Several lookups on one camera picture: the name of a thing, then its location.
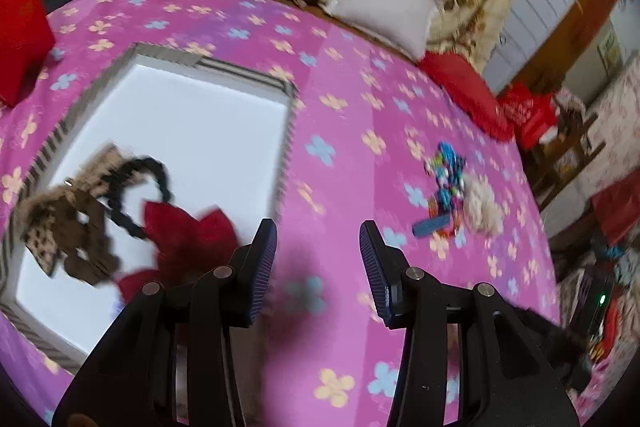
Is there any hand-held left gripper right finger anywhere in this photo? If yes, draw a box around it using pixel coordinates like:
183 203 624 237
359 220 581 427

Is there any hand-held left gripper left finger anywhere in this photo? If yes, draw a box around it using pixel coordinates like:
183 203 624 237
52 218 278 427

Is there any navy striped headband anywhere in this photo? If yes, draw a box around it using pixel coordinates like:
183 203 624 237
412 214 451 238

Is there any multicolour bead strand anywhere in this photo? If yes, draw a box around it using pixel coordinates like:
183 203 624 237
424 159 471 238

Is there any cream fluffy pompom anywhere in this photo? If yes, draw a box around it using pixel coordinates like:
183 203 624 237
462 177 506 238

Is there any white tray with striped rim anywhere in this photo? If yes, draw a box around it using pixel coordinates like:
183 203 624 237
0 42 300 375

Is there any red cloth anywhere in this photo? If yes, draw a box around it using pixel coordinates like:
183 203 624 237
592 179 640 248

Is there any black scrunchie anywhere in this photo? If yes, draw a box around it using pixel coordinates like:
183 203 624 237
100 155 173 240

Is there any wooden chair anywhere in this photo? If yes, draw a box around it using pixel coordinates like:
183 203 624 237
530 112 606 212

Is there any pink floral blanket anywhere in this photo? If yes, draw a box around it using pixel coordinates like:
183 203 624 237
0 0 576 427

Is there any brown scrunchie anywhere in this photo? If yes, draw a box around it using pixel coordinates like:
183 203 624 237
55 192 121 283

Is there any red pillow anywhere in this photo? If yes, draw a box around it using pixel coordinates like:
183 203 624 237
417 52 516 142

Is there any red gift bag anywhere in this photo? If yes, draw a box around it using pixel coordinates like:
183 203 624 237
497 82 561 152

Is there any leopard print bow scrunchie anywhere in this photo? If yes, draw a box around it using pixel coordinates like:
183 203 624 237
15 144 126 278

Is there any white pillow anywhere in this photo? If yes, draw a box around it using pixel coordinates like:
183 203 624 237
325 0 443 60

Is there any red paper bag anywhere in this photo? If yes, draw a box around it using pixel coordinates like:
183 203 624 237
0 0 57 108

